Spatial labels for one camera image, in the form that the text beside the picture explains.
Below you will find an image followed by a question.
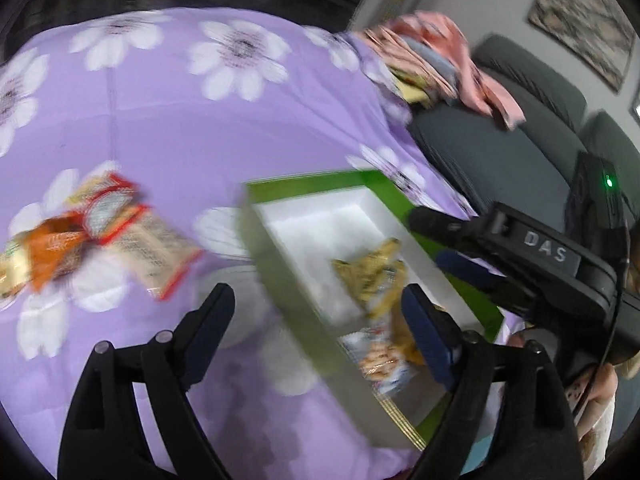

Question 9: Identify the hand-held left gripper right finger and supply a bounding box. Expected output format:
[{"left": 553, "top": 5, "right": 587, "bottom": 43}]
[{"left": 401, "top": 284, "right": 584, "bottom": 480}]

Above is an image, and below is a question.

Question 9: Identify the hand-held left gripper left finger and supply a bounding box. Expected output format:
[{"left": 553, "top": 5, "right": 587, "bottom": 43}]
[{"left": 57, "top": 284, "right": 236, "bottom": 480}]

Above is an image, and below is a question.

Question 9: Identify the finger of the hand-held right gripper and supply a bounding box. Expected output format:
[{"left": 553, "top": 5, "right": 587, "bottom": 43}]
[
  {"left": 407, "top": 205, "right": 501, "bottom": 257},
  {"left": 435, "top": 249, "right": 507, "bottom": 307}
]

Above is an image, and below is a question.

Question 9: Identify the yellow dark-print snack packet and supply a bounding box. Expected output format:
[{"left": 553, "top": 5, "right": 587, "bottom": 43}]
[{"left": 332, "top": 239, "right": 408, "bottom": 318}]

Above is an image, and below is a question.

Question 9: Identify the green box with white inside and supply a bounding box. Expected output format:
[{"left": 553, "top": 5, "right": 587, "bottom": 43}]
[{"left": 240, "top": 167, "right": 506, "bottom": 451}]

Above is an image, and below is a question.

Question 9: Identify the orange snack packet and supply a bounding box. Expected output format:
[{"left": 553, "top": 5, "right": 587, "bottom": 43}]
[{"left": 22, "top": 215, "right": 95, "bottom": 293}]

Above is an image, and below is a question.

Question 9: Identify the green label cracker packet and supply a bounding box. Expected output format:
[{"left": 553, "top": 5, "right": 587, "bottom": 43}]
[{"left": 0, "top": 242, "right": 36, "bottom": 302}]

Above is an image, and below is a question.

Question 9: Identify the white blue snack packet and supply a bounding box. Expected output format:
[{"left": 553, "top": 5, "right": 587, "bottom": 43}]
[{"left": 342, "top": 327, "right": 418, "bottom": 393}]

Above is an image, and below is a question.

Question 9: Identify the grey sofa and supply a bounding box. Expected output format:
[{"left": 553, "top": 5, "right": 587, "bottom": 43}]
[{"left": 410, "top": 35, "right": 640, "bottom": 223}]

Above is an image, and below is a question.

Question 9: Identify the large beige red-edged packet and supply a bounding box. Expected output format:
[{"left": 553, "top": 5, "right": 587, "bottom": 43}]
[{"left": 112, "top": 207, "right": 203, "bottom": 302}]

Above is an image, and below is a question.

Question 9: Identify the person's floral clothing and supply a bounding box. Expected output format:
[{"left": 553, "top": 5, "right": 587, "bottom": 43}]
[{"left": 565, "top": 357, "right": 618, "bottom": 480}]

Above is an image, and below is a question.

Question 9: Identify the yellow folded cloth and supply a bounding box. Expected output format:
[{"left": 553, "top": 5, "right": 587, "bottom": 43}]
[{"left": 394, "top": 67, "right": 432, "bottom": 107}]

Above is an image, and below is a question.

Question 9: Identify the white red-edged snack packet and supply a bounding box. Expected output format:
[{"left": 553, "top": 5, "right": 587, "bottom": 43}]
[{"left": 82, "top": 195, "right": 151, "bottom": 247}]

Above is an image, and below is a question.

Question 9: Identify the grey-blue folded cloth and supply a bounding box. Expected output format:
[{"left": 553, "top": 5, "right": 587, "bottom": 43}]
[{"left": 404, "top": 35, "right": 457, "bottom": 87}]

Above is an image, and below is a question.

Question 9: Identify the yellow red-edged snack packet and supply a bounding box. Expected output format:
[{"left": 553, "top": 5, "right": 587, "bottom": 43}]
[{"left": 70, "top": 172, "right": 138, "bottom": 212}]

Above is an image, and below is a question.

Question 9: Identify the pink cloth pile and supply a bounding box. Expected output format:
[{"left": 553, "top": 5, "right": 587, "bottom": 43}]
[{"left": 365, "top": 10, "right": 527, "bottom": 132}]

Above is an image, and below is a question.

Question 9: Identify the purple floral blanket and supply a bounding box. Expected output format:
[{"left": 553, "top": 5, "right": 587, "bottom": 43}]
[{"left": 0, "top": 7, "right": 503, "bottom": 480}]

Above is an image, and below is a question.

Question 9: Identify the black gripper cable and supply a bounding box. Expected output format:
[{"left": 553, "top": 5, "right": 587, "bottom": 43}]
[{"left": 580, "top": 195, "right": 632, "bottom": 411}]

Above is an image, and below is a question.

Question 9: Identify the framed wall picture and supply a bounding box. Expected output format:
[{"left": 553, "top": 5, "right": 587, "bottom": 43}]
[{"left": 527, "top": 0, "right": 637, "bottom": 93}]

